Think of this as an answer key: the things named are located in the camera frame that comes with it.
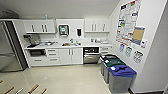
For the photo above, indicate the chrome sink faucet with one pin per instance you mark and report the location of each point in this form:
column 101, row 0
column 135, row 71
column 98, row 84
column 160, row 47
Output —
column 71, row 40

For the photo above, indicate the large wall poster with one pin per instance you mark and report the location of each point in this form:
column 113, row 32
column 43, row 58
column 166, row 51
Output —
column 128, row 21

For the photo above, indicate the bin with green lid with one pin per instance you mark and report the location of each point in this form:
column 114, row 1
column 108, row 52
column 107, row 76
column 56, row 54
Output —
column 111, row 63

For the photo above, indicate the stainless steel refrigerator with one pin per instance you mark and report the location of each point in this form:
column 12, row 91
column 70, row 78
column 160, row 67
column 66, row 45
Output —
column 13, row 46

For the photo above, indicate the orange and blue poster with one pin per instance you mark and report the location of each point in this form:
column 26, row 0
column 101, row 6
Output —
column 138, row 36

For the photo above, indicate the small wall poster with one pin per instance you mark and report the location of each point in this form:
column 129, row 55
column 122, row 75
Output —
column 121, row 48
column 138, row 56
column 128, row 51

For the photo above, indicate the steel paper towel dispenser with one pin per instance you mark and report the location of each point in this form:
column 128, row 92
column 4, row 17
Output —
column 63, row 30

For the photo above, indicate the stainless steel dishwasher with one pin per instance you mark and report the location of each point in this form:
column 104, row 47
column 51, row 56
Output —
column 91, row 55

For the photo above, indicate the black built-in microwave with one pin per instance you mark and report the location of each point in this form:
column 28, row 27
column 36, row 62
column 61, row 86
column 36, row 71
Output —
column 37, row 52

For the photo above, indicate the grey bin blue lid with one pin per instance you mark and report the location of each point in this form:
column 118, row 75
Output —
column 121, row 78

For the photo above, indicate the black soap dispenser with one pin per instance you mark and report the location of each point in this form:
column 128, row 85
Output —
column 79, row 32

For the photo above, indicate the white wall cabinet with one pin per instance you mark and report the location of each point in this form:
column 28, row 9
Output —
column 40, row 26
column 96, row 25

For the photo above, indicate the white double-door base cabinet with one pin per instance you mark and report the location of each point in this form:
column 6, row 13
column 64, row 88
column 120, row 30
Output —
column 71, row 56

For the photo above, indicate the dark storage box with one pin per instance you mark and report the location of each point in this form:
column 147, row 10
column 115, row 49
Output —
column 8, row 14

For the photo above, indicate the blue spray bottle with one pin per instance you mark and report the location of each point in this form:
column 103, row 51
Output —
column 46, row 16

